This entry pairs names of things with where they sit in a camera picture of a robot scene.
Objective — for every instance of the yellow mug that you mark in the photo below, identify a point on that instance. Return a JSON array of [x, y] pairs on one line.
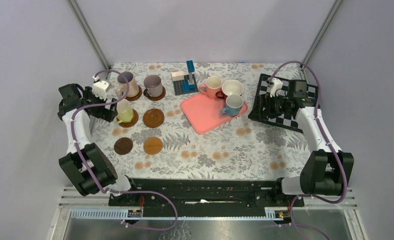
[[125, 112]]

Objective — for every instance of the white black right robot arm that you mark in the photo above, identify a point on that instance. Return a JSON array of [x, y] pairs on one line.
[[328, 168]]

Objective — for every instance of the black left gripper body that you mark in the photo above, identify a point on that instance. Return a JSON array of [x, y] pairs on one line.
[[101, 112]]

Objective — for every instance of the dark brown wooden coaster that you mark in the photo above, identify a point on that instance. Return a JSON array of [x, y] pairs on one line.
[[134, 93], [153, 118], [132, 122], [146, 94]]

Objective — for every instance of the building block model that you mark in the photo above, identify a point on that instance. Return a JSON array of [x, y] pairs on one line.
[[185, 82]]

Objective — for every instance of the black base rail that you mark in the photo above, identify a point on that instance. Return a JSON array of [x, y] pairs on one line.
[[204, 198]]

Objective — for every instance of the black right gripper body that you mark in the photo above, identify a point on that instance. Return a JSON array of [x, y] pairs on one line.
[[279, 107]]

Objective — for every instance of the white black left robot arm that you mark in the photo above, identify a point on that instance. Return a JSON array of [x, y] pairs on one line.
[[85, 165]]

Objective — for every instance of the tall pink beige mug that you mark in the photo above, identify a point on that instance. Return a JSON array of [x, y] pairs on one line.
[[126, 81]]

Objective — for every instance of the blue floral mug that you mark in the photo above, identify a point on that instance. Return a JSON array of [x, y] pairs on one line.
[[234, 104]]

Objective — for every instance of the white cream cup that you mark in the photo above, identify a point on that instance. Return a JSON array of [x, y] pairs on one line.
[[230, 87]]

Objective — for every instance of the mauve mug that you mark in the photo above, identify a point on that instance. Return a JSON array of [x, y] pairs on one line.
[[153, 86]]

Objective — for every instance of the light wooden coaster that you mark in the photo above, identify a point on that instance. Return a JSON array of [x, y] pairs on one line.
[[153, 145]]

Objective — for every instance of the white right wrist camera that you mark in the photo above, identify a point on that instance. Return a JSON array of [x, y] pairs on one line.
[[276, 86]]

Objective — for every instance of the black white chessboard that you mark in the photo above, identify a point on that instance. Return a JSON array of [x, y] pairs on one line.
[[283, 121]]

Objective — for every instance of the pink plastic tray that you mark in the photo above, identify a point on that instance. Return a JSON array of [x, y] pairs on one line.
[[204, 113]]

